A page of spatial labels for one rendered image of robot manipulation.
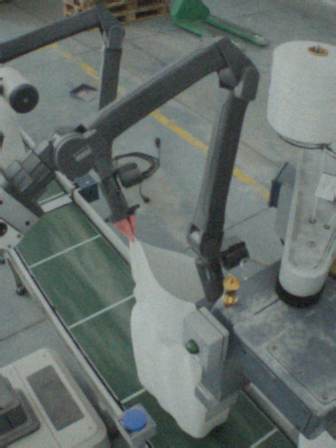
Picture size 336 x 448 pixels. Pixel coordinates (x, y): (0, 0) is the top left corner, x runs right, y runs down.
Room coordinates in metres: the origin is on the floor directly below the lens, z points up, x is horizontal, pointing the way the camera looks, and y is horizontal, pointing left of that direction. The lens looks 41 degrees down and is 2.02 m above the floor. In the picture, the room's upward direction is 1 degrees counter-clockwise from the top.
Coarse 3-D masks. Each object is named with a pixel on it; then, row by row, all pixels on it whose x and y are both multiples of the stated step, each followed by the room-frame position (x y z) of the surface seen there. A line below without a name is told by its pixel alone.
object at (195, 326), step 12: (204, 312) 0.55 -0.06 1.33; (192, 324) 0.52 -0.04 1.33; (204, 324) 0.52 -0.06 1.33; (216, 324) 0.52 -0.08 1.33; (192, 336) 0.51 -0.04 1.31; (204, 336) 0.49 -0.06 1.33; (216, 336) 0.49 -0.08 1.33; (228, 336) 0.50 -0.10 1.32; (204, 348) 0.48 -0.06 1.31; (216, 348) 0.48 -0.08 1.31; (204, 360) 0.48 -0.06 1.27; (216, 360) 0.49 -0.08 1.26
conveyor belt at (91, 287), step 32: (64, 224) 1.87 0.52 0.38; (32, 256) 1.64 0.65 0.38; (64, 256) 1.64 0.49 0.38; (96, 256) 1.64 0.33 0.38; (64, 288) 1.44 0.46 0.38; (96, 288) 1.44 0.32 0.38; (128, 288) 1.44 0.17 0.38; (64, 320) 1.26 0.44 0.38; (96, 320) 1.26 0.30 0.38; (128, 320) 1.26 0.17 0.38; (96, 352) 1.10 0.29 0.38; (128, 352) 1.10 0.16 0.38; (128, 384) 0.95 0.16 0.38; (160, 416) 0.82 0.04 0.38; (256, 416) 0.80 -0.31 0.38
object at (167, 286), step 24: (144, 264) 1.00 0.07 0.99; (168, 264) 1.00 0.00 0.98; (192, 264) 0.97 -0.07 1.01; (144, 288) 1.02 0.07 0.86; (168, 288) 1.00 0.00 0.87; (192, 288) 0.97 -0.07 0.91; (144, 312) 0.96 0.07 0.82; (168, 312) 0.85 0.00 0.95; (144, 336) 0.91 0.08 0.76; (168, 336) 0.85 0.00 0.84; (144, 360) 0.92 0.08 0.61; (168, 360) 0.80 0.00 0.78; (192, 360) 0.77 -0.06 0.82; (144, 384) 0.92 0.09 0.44; (168, 384) 0.79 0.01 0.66; (192, 384) 0.72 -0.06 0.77; (168, 408) 0.81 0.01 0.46; (192, 408) 0.72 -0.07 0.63; (192, 432) 0.71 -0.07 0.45
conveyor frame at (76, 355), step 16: (80, 208) 2.03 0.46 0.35; (96, 224) 1.88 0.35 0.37; (112, 240) 1.74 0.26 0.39; (16, 256) 1.60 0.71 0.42; (128, 256) 1.62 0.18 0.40; (32, 288) 1.41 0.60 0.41; (48, 320) 1.33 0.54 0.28; (64, 336) 1.15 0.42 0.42; (80, 352) 1.15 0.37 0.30; (80, 368) 1.08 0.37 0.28; (96, 384) 0.93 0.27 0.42; (112, 400) 0.86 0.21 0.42; (256, 400) 0.88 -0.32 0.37; (112, 416) 0.86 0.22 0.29; (272, 416) 0.80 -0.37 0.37; (288, 432) 0.73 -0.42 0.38
